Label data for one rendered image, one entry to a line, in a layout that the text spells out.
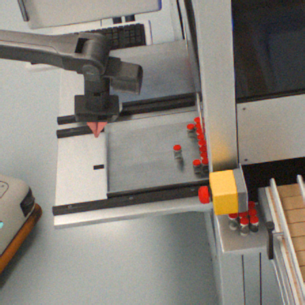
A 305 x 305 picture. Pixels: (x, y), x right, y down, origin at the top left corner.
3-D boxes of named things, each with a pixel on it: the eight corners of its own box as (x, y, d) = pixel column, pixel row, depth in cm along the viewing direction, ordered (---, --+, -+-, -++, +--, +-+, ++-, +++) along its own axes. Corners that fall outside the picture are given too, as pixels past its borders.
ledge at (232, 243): (271, 206, 156) (271, 201, 155) (282, 249, 147) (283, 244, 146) (214, 214, 157) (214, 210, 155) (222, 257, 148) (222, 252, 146)
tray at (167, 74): (210, 45, 202) (209, 35, 200) (222, 97, 184) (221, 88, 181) (104, 60, 204) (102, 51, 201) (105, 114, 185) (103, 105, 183)
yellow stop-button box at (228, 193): (241, 188, 148) (240, 167, 143) (246, 212, 143) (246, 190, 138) (209, 193, 149) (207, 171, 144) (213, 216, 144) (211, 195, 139)
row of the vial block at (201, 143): (202, 128, 176) (201, 116, 172) (211, 175, 163) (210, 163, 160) (195, 129, 176) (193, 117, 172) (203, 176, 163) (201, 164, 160)
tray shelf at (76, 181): (207, 41, 207) (207, 36, 206) (245, 203, 158) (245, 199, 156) (62, 62, 209) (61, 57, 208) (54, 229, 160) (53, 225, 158)
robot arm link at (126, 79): (90, 30, 134) (81, 64, 130) (144, 39, 133) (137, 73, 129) (94, 64, 144) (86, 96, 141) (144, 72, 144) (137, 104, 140)
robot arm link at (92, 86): (87, 53, 140) (81, 68, 135) (118, 58, 139) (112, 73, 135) (87, 78, 144) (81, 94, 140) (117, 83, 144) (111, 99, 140)
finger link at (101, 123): (106, 145, 150) (107, 115, 144) (76, 146, 149) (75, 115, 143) (105, 126, 155) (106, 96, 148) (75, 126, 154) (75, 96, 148)
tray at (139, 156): (226, 115, 178) (225, 106, 176) (242, 184, 160) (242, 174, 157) (106, 133, 180) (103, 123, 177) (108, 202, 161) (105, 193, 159)
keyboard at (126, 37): (143, 26, 228) (142, 20, 226) (146, 48, 218) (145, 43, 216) (33, 41, 229) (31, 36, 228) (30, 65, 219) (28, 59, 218)
